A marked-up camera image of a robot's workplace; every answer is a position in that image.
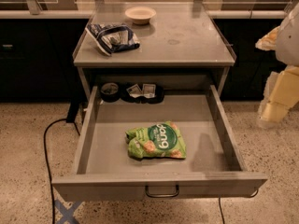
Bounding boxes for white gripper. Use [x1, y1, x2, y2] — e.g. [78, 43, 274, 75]
[255, 27, 299, 129]

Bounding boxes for green rice chip bag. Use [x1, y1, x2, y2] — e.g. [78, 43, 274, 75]
[125, 121, 187, 160]

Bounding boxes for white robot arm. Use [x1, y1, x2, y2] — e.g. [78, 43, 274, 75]
[255, 4, 299, 128]

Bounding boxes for grey cabinet with counter top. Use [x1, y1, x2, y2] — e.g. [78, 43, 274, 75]
[74, 2, 235, 91]

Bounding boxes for open grey top drawer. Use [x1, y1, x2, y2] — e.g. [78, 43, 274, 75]
[52, 88, 267, 201]

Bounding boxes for blue white snack bag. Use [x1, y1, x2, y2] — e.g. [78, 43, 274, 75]
[85, 23, 140, 56]

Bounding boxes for white square packet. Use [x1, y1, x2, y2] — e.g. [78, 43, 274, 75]
[142, 84, 156, 98]

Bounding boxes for black tray with packets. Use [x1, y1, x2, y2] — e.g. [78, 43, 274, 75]
[120, 83, 164, 105]

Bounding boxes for white paper packet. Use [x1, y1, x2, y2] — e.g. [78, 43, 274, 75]
[126, 84, 143, 98]

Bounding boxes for white paper bowl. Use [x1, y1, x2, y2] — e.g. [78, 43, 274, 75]
[125, 7, 156, 25]

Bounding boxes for black tape roll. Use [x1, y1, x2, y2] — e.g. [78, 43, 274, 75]
[100, 82, 120, 103]

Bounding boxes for black cable under drawer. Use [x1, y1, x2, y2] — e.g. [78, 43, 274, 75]
[218, 189, 260, 224]

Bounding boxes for black metal drawer handle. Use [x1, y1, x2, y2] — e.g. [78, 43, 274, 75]
[145, 185, 179, 199]

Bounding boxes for black power cable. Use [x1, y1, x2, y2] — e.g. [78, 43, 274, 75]
[43, 118, 81, 224]

